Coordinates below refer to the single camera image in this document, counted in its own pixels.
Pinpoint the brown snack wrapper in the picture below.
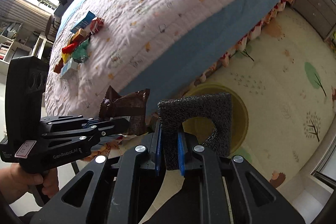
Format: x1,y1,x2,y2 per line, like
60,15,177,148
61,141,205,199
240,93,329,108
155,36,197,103
98,86,150,135

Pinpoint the black foam square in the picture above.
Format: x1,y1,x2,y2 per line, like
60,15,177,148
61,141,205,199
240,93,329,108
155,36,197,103
158,93,233,170

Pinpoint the white milk carton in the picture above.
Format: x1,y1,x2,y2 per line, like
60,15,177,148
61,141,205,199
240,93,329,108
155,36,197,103
60,58,79,80

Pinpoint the dark red sock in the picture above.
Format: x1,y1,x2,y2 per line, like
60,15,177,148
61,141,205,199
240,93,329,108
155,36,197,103
54,58,64,74

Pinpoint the green snack bag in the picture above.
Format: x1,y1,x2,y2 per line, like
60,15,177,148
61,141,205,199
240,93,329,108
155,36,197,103
71,38,90,63

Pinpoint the red snack bag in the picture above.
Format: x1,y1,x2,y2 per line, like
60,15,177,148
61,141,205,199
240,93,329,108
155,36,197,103
89,17,105,35

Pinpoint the yellow trash bin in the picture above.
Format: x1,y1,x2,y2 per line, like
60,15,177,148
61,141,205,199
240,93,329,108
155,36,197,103
183,83,249,154

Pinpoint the left hand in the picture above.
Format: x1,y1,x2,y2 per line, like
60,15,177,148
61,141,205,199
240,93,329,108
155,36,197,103
1,163,59,204

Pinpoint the yellow snack packet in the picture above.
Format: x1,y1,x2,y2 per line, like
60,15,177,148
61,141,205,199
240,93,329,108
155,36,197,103
61,53,71,64

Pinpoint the red milk candy wrapper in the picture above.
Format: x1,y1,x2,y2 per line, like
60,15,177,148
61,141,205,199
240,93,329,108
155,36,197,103
62,42,79,54

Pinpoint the orange juice carton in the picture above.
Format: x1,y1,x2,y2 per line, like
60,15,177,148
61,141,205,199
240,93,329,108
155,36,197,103
69,28,87,44

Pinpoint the white bookshelf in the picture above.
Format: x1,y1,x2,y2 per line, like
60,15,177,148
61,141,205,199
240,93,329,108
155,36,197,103
1,20,54,75

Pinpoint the blue cardboard box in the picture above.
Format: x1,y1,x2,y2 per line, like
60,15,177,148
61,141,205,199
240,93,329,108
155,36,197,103
71,11,96,34

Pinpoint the round chair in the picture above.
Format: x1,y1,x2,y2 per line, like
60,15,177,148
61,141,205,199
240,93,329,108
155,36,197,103
45,14,55,39

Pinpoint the pink bear quilt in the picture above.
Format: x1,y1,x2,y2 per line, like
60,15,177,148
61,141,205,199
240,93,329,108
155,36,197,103
45,0,235,117

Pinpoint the cartoon floor mat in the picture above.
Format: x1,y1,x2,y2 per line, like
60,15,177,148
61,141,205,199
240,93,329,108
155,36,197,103
204,8,335,203

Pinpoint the blue bed sheet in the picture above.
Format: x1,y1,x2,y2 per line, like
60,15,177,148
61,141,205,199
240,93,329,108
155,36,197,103
59,0,280,114

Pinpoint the grey drawer cabinet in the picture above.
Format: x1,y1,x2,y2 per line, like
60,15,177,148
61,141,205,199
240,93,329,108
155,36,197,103
293,0,335,40

